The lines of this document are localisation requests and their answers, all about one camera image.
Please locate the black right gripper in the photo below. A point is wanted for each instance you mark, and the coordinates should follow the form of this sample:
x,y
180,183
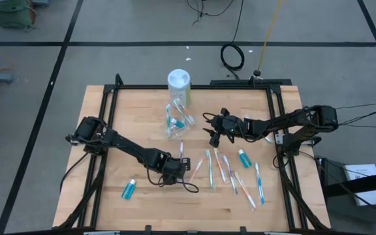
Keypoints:
x,y
235,127

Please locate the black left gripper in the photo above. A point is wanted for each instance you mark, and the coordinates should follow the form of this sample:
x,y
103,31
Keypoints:
x,y
168,163

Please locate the pink purple toothbrush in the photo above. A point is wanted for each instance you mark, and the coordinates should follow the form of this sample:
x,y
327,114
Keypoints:
x,y
181,148

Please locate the pale orange toothbrush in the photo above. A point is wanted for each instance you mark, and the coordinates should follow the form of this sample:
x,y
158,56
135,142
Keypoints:
x,y
197,169

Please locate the green toothbrush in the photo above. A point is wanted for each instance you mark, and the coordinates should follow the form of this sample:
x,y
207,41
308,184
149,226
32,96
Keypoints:
x,y
268,139
210,169

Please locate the small blue mouthwash bottle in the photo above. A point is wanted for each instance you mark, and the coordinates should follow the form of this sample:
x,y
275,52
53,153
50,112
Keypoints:
x,y
178,123
128,190
245,159

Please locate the orange yellow toothbrush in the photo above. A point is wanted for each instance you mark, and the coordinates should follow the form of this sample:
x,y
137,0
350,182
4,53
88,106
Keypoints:
x,y
184,111
245,191

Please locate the teal blue toothbrush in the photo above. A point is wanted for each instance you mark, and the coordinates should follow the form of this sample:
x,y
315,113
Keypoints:
x,y
168,119

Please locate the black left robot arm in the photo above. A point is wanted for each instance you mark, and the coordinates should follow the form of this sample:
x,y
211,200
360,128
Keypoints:
x,y
119,140

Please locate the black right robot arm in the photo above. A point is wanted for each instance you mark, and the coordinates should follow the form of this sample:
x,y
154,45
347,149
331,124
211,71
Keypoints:
x,y
299,122

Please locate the clear acrylic organizer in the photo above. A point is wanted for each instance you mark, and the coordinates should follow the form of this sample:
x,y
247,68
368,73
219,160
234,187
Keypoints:
x,y
179,130

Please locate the wrapped toothbrushes in bin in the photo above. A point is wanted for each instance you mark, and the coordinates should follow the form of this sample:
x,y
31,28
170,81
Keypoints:
x,y
179,81

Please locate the black side stand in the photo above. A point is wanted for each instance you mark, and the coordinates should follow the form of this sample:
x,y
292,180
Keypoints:
x,y
338,186

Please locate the white booklet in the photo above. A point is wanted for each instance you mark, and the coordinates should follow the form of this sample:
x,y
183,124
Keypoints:
x,y
367,184

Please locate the green bag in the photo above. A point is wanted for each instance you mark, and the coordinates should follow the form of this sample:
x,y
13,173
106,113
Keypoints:
x,y
11,14

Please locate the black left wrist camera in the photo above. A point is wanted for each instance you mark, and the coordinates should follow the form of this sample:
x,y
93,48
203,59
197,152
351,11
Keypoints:
x,y
171,179

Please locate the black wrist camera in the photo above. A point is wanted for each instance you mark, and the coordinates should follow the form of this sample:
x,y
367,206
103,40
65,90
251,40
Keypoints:
x,y
171,179
228,114

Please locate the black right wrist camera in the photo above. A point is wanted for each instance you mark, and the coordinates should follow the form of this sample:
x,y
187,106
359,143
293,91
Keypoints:
x,y
228,114

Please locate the black metal table frame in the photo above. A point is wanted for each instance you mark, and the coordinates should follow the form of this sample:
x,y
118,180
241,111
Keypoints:
x,y
109,130

